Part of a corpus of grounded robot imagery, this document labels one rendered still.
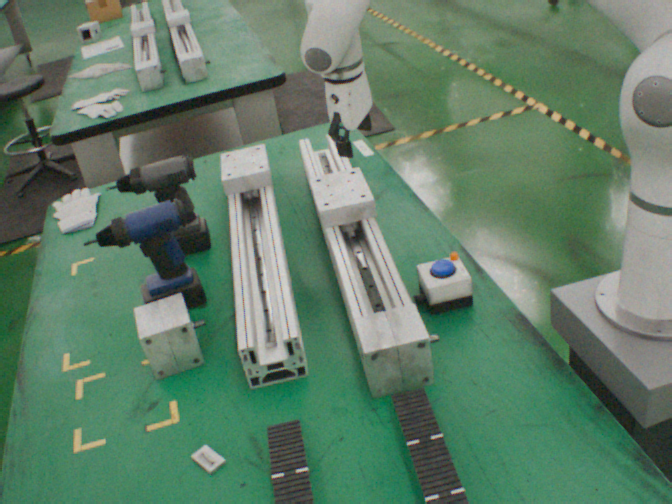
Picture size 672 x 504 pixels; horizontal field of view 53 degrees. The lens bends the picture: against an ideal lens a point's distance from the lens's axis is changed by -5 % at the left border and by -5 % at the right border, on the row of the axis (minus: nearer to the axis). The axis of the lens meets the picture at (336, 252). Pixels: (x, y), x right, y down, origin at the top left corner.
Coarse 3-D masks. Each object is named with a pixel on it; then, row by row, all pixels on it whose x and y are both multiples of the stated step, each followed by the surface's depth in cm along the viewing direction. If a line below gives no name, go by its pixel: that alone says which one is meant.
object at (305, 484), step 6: (300, 480) 94; (306, 480) 94; (276, 486) 93; (282, 486) 93; (288, 486) 93; (294, 486) 93; (300, 486) 93; (306, 486) 93; (276, 492) 93; (282, 492) 92; (288, 492) 92; (294, 492) 92
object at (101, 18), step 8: (88, 0) 429; (96, 0) 424; (104, 0) 425; (112, 0) 427; (88, 8) 424; (96, 8) 426; (104, 8) 427; (112, 8) 429; (120, 8) 431; (96, 16) 428; (104, 16) 429; (112, 16) 431; (120, 16) 433
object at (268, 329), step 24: (264, 192) 159; (240, 216) 151; (264, 216) 149; (240, 240) 142; (264, 240) 149; (240, 264) 134; (264, 264) 138; (240, 288) 127; (264, 288) 131; (288, 288) 125; (240, 312) 121; (264, 312) 124; (288, 312) 118; (240, 336) 115; (264, 336) 119; (288, 336) 113; (264, 360) 115; (288, 360) 115; (264, 384) 116
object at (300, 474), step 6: (306, 468) 95; (276, 474) 96; (282, 474) 95; (288, 474) 95; (294, 474) 95; (300, 474) 95; (306, 474) 94; (276, 480) 94; (282, 480) 94; (288, 480) 94; (294, 480) 94
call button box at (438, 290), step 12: (420, 264) 129; (456, 264) 126; (420, 276) 126; (432, 276) 125; (444, 276) 123; (456, 276) 123; (468, 276) 123; (420, 288) 129; (432, 288) 122; (444, 288) 122; (456, 288) 123; (468, 288) 123; (420, 300) 127; (432, 300) 123; (444, 300) 124; (456, 300) 124; (468, 300) 125; (432, 312) 125
